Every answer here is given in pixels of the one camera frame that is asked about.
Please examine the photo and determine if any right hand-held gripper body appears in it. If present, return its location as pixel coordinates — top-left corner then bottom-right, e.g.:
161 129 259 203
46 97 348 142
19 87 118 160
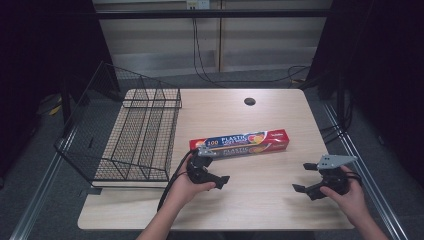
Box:
315 153 359 196

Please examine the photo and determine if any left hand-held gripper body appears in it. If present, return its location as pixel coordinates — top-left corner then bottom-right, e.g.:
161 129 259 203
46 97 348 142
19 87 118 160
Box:
185 145 222 185

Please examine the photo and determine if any red plastic wrap box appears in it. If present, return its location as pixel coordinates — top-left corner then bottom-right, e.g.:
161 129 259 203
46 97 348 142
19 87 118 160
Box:
188 128 291 161

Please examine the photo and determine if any person's left hand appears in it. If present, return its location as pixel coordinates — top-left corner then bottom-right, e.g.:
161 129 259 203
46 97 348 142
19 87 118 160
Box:
165 153 217 212

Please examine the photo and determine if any person's right hand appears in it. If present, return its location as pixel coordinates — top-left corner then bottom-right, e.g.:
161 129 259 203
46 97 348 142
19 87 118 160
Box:
319 165 368 228

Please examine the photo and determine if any black curtain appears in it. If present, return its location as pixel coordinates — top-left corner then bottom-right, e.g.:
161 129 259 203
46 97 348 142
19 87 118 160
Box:
0 0 121 188
299 0 424 188

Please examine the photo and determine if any yellow object on floor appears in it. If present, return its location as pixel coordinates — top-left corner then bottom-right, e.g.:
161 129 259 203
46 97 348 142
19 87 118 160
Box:
37 93 64 117

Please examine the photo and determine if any black horizontal bar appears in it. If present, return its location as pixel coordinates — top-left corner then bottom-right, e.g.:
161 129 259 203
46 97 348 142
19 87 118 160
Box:
95 8 332 20

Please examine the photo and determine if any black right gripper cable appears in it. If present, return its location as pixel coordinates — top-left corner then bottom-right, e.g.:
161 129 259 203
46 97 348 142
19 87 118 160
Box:
345 170 364 187

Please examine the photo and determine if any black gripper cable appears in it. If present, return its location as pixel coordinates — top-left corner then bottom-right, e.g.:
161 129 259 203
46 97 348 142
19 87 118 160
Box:
345 170 364 187
156 149 198 213

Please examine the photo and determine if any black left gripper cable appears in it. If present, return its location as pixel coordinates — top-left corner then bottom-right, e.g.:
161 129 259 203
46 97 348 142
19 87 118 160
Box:
156 149 198 213

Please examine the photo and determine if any metal floor rail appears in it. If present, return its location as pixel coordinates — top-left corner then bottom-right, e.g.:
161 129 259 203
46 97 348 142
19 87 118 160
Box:
9 127 77 240
323 102 410 240

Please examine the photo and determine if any bundle of black cables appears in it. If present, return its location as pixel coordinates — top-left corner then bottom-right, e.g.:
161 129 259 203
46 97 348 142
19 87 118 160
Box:
319 99 354 146

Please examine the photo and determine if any black wire basket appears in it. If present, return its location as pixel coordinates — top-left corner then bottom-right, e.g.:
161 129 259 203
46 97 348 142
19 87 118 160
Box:
53 61 184 190

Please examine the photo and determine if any black cable on floor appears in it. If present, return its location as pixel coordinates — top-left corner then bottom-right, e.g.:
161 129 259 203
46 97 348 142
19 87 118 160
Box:
191 17 312 86

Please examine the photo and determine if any white wall socket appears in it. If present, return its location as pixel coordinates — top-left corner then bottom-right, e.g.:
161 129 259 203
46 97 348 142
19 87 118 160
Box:
185 0 211 10

